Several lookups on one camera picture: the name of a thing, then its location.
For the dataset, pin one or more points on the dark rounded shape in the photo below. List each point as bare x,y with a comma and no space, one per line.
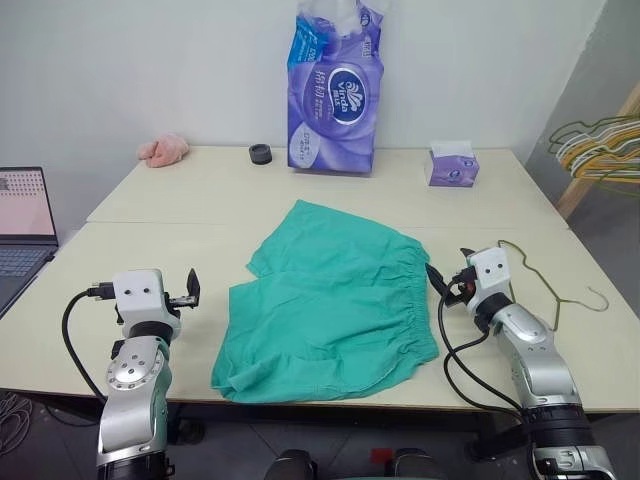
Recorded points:
292,467

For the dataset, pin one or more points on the bundle of hangers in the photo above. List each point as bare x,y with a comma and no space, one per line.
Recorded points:
554,131

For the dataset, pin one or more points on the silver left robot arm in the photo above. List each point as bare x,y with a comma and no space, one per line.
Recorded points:
131,385

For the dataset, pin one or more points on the pink cloth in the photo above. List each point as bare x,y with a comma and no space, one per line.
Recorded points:
162,152

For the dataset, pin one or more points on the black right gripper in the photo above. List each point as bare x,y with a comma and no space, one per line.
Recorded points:
462,290

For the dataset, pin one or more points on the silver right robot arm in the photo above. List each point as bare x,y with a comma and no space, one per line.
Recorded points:
535,360

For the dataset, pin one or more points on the black table caster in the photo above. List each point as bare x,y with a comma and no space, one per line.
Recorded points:
191,433

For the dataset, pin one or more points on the green shorts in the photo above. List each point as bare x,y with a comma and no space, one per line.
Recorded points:
325,310

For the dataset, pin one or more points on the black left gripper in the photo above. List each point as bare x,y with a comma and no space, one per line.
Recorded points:
180,302

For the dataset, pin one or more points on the bunch of hangers on rack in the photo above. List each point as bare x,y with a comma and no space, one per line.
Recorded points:
575,142

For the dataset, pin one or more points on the small purple tissue box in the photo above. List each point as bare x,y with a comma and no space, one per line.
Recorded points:
450,167

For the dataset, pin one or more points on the small red floor object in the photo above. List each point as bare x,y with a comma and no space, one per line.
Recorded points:
381,455

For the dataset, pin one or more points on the grey laptop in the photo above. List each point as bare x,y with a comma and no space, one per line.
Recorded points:
22,220

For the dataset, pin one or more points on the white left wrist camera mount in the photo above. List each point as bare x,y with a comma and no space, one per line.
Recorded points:
140,300

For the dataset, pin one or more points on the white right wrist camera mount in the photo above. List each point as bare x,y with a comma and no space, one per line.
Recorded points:
492,272

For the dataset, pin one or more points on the black tape roll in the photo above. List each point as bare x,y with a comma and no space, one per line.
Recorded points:
260,154

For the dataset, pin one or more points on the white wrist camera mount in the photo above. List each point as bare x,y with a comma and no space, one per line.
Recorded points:
140,300
492,272

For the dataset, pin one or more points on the wooden clothes rack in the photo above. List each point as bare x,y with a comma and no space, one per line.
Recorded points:
575,192

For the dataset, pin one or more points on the purple tissue pack bag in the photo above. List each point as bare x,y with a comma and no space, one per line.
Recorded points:
332,100

